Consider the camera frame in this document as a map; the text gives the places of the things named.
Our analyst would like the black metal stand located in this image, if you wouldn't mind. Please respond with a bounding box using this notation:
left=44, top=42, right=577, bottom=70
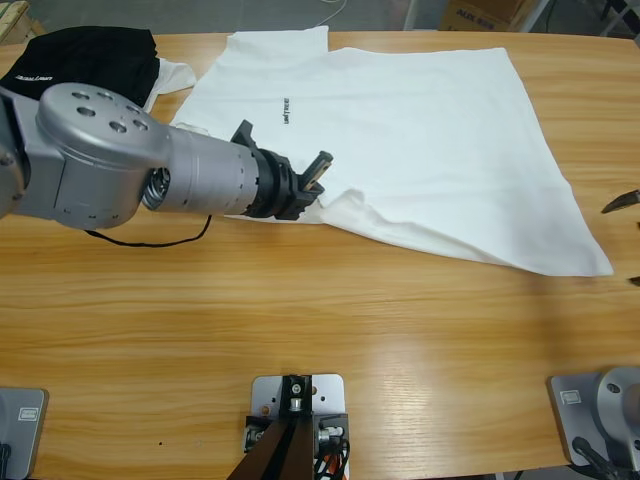
left=599, top=0, right=640, bottom=37

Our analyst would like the orange cable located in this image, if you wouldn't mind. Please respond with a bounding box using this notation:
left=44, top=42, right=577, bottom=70
left=319, top=449, right=351, bottom=480

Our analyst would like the folded black t-shirt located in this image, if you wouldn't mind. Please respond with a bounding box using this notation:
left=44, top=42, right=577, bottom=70
left=0, top=25, right=160, bottom=114

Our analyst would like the white floor cable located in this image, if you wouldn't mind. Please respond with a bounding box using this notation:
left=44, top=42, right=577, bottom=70
left=318, top=0, right=351, bottom=29

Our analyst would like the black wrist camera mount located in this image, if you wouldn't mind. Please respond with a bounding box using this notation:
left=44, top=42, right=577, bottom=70
left=230, top=118, right=260, bottom=151

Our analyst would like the white t-shirt with black logo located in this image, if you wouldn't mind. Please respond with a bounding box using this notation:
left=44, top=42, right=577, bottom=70
left=169, top=27, right=615, bottom=279

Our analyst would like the thin black cable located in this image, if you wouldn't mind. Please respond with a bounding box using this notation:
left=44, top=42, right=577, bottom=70
left=84, top=214, right=212, bottom=249

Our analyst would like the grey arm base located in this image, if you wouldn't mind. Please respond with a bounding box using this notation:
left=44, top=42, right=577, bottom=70
left=0, top=387, right=50, bottom=480
left=546, top=366, right=640, bottom=469

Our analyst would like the wooden pallet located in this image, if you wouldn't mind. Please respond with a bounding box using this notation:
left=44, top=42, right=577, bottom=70
left=0, top=0, right=45, bottom=47

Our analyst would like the white metal post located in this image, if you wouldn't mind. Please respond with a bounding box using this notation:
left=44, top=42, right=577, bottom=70
left=523, top=0, right=556, bottom=32
left=402, top=0, right=427, bottom=30

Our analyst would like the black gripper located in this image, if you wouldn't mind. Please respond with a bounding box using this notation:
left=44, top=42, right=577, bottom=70
left=244, top=148, right=336, bottom=223

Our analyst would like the cardboard box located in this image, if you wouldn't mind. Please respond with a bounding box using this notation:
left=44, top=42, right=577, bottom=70
left=438, top=0, right=540, bottom=32

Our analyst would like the folded white t-shirt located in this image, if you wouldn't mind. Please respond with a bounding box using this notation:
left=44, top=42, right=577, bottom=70
left=142, top=57, right=197, bottom=114

